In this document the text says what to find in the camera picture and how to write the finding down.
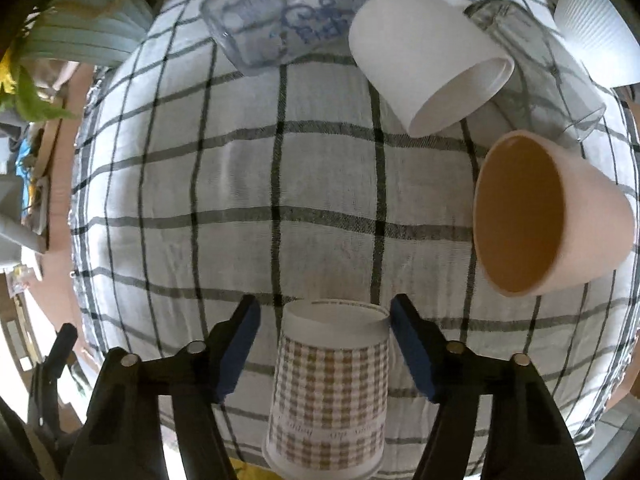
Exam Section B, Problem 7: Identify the checkered paper cup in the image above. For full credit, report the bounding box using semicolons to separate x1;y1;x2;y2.
262;299;390;479

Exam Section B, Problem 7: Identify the pink plastic cup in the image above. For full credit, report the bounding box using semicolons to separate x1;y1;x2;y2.
473;130;634;297

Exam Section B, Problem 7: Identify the grey transparent cup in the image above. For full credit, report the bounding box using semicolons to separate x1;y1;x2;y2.
465;0;606;148

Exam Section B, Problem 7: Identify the white plastic cup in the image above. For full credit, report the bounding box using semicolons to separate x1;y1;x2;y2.
348;0;515;138

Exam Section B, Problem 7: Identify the clear cup blue print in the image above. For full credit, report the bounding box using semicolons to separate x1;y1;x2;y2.
201;0;367;75

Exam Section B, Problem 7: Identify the plaid tablecloth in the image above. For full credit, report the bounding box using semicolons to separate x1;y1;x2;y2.
70;0;639;466

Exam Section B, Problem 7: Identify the yellow sunflower bouquet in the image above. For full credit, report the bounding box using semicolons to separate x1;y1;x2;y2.
1;42;78;122

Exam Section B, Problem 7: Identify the light blue ribbed vase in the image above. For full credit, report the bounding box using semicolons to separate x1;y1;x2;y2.
21;0;154;67

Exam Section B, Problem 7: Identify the white plant pot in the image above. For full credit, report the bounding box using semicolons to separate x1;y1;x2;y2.
554;0;639;88

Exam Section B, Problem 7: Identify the black handheld gripper frame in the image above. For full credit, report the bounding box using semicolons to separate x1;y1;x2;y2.
1;323;91;479

